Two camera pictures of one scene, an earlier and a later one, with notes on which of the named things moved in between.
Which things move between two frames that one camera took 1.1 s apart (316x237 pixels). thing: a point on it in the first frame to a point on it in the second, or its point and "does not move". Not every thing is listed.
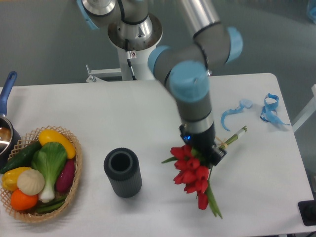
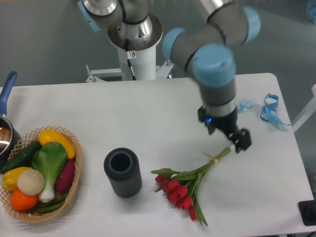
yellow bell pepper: x=9 y=178 does not move
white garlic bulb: x=31 y=182 does not move
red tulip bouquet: x=193 y=173 to x=181 y=187
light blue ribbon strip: x=243 y=103 does not move
